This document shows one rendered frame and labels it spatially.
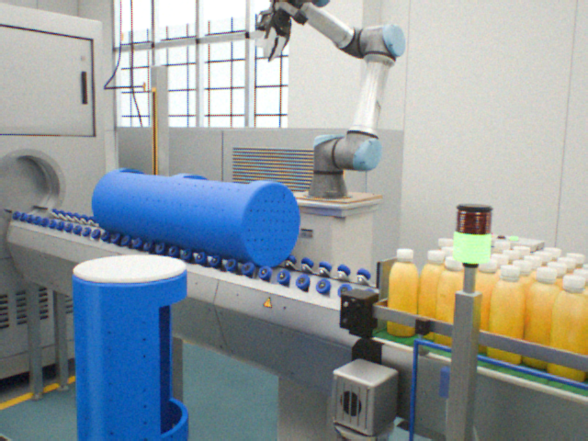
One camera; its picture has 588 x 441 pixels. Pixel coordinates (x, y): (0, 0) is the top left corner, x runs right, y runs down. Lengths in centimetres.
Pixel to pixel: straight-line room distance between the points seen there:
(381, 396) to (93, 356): 69
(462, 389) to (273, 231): 92
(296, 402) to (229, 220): 83
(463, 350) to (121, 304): 78
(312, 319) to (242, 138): 227
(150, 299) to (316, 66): 340
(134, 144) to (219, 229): 272
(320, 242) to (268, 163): 163
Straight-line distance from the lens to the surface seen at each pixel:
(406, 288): 138
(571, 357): 122
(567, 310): 124
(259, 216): 178
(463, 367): 110
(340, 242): 200
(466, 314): 107
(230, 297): 183
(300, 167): 343
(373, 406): 127
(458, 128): 435
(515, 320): 129
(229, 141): 379
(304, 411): 225
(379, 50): 209
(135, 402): 149
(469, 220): 103
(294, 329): 165
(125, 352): 144
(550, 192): 420
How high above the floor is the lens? 137
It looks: 8 degrees down
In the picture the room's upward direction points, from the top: 1 degrees clockwise
